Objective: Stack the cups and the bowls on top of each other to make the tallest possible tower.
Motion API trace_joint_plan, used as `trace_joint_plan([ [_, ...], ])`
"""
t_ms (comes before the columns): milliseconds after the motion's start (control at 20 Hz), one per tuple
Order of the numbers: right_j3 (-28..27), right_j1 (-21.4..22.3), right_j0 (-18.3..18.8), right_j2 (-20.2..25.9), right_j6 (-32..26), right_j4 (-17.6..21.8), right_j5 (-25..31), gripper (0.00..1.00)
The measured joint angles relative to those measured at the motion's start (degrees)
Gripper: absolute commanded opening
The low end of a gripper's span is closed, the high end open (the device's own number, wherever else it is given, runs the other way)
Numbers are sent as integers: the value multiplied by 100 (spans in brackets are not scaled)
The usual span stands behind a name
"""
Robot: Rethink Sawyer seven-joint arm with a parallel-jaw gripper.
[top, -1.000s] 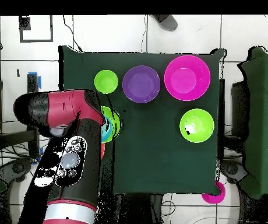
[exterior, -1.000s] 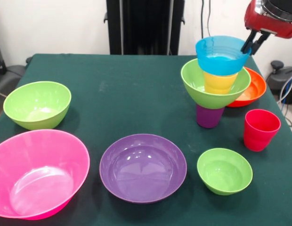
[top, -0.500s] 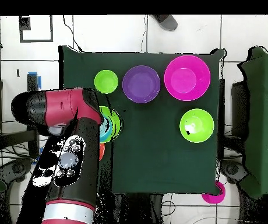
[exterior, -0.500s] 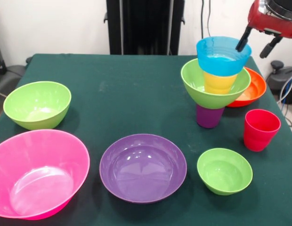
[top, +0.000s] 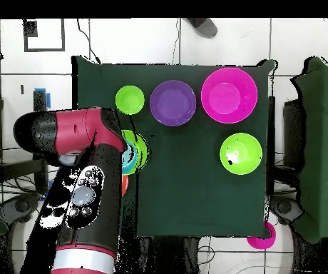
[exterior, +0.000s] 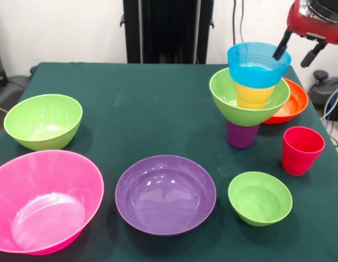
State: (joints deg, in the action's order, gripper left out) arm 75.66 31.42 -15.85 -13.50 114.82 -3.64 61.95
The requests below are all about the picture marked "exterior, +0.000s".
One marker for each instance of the purple plastic bowl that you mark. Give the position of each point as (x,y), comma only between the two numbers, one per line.
(163,196)

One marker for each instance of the dark green tablecloth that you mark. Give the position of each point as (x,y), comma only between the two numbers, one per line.
(169,131)

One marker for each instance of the small green plastic bowl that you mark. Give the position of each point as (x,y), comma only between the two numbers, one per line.
(259,202)

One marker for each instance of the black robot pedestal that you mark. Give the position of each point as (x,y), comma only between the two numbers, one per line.
(169,27)

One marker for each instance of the red plastic cup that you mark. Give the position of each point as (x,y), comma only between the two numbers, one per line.
(300,155)

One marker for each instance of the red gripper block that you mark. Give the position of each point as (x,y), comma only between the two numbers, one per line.
(302,23)

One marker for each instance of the yellow plastic cup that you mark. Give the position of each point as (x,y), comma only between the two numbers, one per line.
(253,98)

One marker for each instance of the black chair base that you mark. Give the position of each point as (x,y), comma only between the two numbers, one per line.
(321,87)
(11,90)

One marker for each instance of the large pink plastic bowl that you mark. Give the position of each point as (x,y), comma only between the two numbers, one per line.
(49,202)

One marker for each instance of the purple plastic cup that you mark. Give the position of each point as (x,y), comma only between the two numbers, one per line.
(241,136)

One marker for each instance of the blue plastic bowl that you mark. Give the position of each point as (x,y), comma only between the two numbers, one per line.
(253,76)

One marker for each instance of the orange-red plastic bowl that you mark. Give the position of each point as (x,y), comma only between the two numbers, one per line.
(294,106)

